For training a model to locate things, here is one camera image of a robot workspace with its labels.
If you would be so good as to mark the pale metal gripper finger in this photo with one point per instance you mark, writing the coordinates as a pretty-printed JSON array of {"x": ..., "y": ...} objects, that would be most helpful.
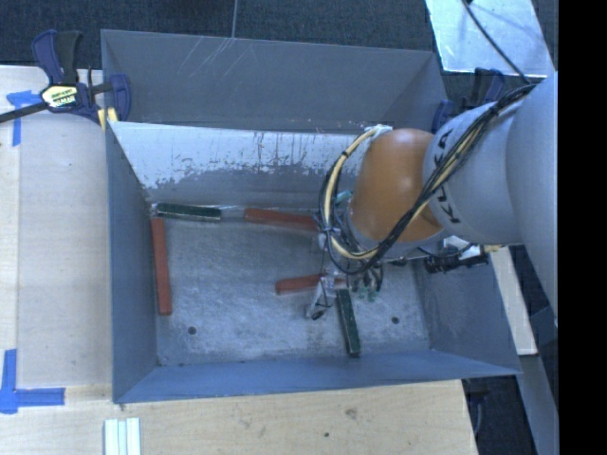
[{"x": 318, "y": 303}]

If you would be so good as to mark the red-brown flat block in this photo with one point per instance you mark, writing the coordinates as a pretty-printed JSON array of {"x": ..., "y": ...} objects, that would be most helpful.
[
  {"x": 161, "y": 268},
  {"x": 296, "y": 284},
  {"x": 280, "y": 218}
]

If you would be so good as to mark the dark green flat block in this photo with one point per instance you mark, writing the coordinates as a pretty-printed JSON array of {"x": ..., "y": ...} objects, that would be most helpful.
[
  {"x": 349, "y": 325},
  {"x": 189, "y": 211}
]

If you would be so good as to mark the grey metal bin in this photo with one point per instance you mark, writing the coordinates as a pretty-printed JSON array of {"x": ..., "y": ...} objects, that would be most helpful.
[{"x": 265, "y": 278}]

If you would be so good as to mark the pale wood flat board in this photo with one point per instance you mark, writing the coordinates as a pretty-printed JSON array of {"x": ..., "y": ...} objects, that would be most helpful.
[{"x": 61, "y": 254}]

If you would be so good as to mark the black cylinder on white bracket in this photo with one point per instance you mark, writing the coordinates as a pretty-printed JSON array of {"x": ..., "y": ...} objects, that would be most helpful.
[{"x": 446, "y": 261}]

